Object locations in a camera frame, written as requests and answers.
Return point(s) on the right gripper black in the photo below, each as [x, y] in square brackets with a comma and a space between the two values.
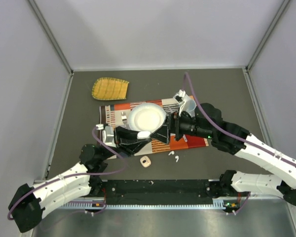
[173, 122]

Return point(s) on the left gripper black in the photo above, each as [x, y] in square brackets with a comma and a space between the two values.
[123, 137]

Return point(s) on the white earbud charging case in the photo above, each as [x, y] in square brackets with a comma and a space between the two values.
[145, 161]

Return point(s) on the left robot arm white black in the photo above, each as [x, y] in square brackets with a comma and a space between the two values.
[31, 204]

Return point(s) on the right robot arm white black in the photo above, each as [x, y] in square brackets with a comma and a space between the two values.
[206, 121]

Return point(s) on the white round plate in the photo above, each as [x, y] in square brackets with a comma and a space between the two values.
[146, 117]

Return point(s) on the colourful patchwork placemat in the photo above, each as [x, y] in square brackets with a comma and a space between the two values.
[111, 114]

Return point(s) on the light blue mug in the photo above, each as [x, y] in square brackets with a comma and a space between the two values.
[190, 106]

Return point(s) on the yellow woven cloth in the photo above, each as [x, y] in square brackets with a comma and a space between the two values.
[107, 88]

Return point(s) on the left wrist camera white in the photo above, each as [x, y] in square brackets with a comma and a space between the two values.
[107, 134]

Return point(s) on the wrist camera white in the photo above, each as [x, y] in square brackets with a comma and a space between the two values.
[107, 134]
[181, 97]

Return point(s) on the silver knife pink handle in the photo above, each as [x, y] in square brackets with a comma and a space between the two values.
[185, 137]

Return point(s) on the silver fork pink handle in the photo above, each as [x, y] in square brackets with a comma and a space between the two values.
[124, 119]

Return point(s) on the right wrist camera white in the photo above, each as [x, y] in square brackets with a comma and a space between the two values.
[181, 97]

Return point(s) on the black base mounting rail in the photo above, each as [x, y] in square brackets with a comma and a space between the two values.
[165, 192]

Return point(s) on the aluminium frame front beam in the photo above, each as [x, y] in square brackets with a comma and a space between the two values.
[57, 192]

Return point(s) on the aluminium frame left post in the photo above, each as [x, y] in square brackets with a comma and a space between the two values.
[50, 36]

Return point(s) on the aluminium frame post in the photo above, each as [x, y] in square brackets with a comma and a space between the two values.
[275, 21]
[50, 36]

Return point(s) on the aluminium frame right post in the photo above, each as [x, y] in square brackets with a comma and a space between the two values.
[275, 21]

